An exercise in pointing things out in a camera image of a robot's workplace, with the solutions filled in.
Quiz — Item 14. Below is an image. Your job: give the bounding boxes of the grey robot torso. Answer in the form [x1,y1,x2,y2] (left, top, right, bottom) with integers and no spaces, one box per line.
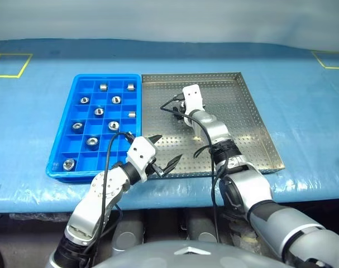
[90,240,287,268]

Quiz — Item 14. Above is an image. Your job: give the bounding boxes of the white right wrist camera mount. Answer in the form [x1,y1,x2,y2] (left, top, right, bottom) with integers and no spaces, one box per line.
[182,84,206,123]

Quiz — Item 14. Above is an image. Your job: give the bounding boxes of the perforated metal tray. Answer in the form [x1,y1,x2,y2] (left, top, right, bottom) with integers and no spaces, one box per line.
[140,71,287,179]

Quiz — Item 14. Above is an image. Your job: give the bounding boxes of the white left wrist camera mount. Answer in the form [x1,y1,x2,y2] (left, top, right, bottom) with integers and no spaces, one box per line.
[126,136,157,184]

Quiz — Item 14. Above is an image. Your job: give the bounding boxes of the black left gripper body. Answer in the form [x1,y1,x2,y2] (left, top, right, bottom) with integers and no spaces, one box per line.
[146,159,166,178]

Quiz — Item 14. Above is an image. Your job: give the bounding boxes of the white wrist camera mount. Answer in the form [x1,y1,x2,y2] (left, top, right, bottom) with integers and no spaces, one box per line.
[126,136,157,184]
[182,84,206,123]

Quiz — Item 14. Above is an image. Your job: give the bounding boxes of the grey rounded cylinder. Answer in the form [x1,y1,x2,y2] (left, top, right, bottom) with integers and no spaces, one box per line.
[185,214,220,243]
[112,214,145,253]

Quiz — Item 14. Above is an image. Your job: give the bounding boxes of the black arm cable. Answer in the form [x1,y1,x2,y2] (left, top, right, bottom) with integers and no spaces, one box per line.
[82,131,136,260]
[160,94,231,243]

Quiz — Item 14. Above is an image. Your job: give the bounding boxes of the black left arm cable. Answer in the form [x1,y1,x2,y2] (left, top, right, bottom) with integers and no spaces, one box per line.
[82,131,136,260]

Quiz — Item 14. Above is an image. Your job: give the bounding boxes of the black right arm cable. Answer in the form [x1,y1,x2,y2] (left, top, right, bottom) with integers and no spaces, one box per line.
[160,94,231,243]

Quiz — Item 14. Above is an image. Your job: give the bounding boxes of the blue compartment tray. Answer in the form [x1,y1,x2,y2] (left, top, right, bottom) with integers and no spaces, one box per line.
[45,73,144,184]

